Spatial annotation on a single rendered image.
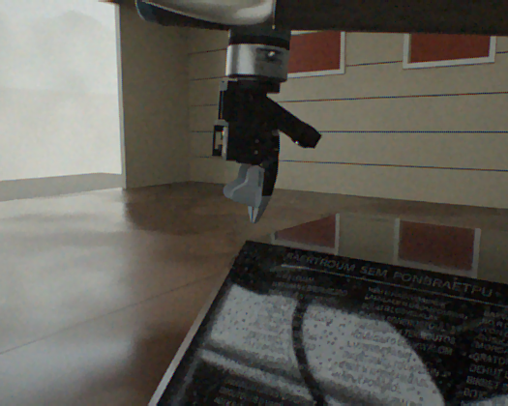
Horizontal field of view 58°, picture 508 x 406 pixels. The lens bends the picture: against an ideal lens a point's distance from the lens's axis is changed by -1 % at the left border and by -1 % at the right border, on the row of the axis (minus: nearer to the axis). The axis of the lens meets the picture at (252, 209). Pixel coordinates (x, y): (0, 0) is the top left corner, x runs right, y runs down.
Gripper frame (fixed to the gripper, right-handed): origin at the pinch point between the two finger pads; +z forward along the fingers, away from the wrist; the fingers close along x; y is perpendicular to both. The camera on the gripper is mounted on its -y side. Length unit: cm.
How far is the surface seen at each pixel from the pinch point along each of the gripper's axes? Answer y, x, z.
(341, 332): -3.2, 20.7, 10.3
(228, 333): 7.2, 9.5, 14.5
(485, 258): -24.2, 21.8, 1.4
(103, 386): 14, -107, 92
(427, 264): -15.0, 21.0, 2.0
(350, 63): -377, -559, -119
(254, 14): 13.0, 25.3, -23.3
